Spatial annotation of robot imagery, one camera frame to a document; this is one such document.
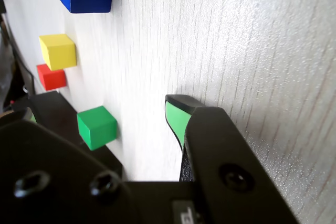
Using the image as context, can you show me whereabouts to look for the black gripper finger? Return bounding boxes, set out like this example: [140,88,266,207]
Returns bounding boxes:
[0,106,138,224]
[164,94,300,224]

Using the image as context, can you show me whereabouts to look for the green cube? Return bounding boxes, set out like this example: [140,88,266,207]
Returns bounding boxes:
[76,105,118,151]

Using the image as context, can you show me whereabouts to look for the red cube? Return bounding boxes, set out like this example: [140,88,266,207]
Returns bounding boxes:
[36,63,67,92]

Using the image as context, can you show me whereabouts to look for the yellow cube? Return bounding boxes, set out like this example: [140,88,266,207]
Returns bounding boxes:
[38,34,77,71]

